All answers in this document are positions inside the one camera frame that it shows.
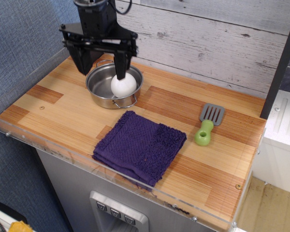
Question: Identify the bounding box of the white egg-shaped cup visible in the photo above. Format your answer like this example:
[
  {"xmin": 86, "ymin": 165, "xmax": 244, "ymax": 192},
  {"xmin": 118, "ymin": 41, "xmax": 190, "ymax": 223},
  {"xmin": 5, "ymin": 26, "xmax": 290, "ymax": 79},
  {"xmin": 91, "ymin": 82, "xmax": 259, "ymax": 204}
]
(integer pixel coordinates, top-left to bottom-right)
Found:
[{"xmin": 111, "ymin": 73, "xmax": 137, "ymax": 98}]

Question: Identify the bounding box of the black right shelf post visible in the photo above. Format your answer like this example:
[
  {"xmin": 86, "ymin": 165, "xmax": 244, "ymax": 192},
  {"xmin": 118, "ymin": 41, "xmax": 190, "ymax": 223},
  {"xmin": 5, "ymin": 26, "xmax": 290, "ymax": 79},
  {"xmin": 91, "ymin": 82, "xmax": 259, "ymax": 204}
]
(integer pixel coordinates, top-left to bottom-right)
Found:
[{"xmin": 260, "ymin": 32, "xmax": 290, "ymax": 119}]

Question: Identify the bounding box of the grey toy fridge cabinet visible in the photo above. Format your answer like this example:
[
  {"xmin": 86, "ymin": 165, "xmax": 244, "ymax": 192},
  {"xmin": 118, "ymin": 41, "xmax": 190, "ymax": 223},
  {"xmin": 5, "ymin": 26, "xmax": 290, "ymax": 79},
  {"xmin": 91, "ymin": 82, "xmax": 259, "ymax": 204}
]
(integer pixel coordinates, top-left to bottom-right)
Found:
[{"xmin": 37, "ymin": 150, "xmax": 211, "ymax": 232}]

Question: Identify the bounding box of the purple folded towel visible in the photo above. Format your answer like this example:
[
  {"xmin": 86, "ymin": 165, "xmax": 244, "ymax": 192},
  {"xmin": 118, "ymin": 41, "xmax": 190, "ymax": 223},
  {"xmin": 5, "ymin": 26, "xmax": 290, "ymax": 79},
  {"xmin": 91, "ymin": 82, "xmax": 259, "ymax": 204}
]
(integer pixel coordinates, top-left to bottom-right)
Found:
[{"xmin": 92, "ymin": 111, "xmax": 187, "ymax": 187}]

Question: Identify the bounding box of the small steel pot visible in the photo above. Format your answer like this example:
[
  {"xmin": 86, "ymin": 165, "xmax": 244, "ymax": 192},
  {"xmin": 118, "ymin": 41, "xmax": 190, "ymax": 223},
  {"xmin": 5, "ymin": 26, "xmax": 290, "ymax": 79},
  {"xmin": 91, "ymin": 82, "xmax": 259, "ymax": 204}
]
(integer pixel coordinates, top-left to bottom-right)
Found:
[{"xmin": 86, "ymin": 59, "xmax": 144, "ymax": 109}]

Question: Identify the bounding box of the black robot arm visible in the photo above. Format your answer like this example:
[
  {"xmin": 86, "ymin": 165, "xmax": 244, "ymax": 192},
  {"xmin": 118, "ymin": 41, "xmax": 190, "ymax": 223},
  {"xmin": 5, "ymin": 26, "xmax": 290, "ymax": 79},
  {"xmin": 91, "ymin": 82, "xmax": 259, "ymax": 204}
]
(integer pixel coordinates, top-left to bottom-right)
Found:
[{"xmin": 59, "ymin": 0, "xmax": 138, "ymax": 80}]

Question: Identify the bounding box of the black and yellow object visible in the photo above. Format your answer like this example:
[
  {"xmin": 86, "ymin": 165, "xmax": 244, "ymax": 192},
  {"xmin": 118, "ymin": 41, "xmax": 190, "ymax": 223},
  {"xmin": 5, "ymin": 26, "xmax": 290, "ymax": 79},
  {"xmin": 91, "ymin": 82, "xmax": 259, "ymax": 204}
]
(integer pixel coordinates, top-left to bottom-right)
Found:
[{"xmin": 0, "ymin": 203, "xmax": 34, "ymax": 232}]

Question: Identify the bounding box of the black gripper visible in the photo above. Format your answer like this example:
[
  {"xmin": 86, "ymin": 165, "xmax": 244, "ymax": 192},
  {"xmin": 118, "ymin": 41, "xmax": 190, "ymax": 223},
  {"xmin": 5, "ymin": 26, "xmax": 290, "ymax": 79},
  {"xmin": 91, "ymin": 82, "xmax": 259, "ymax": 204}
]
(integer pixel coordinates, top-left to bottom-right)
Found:
[{"xmin": 59, "ymin": 4, "xmax": 138, "ymax": 80}]

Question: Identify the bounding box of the green handled grey spatula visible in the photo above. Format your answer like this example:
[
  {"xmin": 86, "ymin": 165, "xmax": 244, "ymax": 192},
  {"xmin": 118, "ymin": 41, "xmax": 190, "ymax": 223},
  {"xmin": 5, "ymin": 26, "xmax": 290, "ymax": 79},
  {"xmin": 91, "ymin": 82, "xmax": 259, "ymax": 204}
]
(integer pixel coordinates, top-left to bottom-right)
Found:
[{"xmin": 194, "ymin": 103, "xmax": 225, "ymax": 146}]

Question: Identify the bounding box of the silver dispenser button panel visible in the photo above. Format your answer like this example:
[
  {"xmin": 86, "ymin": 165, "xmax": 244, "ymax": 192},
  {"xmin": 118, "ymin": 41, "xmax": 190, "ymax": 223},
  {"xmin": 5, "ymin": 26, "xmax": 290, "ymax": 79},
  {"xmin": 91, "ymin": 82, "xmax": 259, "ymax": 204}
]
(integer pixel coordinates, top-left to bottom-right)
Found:
[{"xmin": 89, "ymin": 190, "xmax": 149, "ymax": 232}]

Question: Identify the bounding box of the white toy sink counter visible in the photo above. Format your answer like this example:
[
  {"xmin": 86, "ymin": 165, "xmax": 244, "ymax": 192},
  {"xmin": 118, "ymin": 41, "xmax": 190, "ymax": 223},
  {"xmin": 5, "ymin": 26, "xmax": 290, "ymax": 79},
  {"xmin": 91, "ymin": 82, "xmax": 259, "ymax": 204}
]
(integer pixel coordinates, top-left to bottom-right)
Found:
[{"xmin": 252, "ymin": 90, "xmax": 290, "ymax": 192}]

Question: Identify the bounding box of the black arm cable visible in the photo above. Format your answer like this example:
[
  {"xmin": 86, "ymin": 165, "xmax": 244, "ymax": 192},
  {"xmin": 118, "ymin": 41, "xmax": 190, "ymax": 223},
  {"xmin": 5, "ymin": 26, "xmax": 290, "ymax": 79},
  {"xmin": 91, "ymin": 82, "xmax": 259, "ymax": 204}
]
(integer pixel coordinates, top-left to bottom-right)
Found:
[{"xmin": 108, "ymin": 0, "xmax": 133, "ymax": 15}]

